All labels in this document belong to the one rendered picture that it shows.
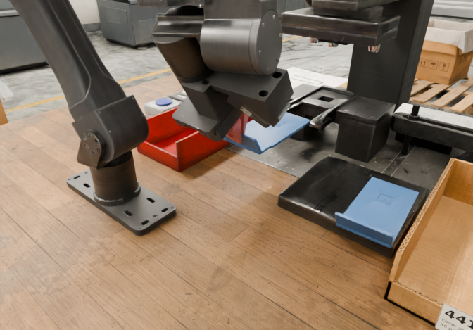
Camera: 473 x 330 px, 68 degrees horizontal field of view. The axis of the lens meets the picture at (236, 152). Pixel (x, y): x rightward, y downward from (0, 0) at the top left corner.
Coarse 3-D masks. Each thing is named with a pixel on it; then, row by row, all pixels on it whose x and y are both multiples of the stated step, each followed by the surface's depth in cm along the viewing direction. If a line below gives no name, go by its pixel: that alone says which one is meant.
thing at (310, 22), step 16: (320, 0) 58; (336, 0) 56; (352, 0) 54; (368, 0) 57; (384, 0) 62; (288, 16) 63; (304, 16) 61; (320, 16) 60; (336, 16) 60; (352, 16) 58; (368, 16) 57; (384, 16) 60; (400, 16) 61; (288, 32) 65; (304, 32) 63; (320, 32) 61; (336, 32) 59; (352, 32) 57; (368, 32) 56; (384, 32) 57; (368, 48) 64
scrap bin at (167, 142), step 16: (160, 128) 70; (176, 128) 74; (192, 128) 76; (144, 144) 65; (160, 144) 70; (176, 144) 59; (192, 144) 62; (208, 144) 65; (224, 144) 69; (160, 160) 64; (176, 160) 61; (192, 160) 63
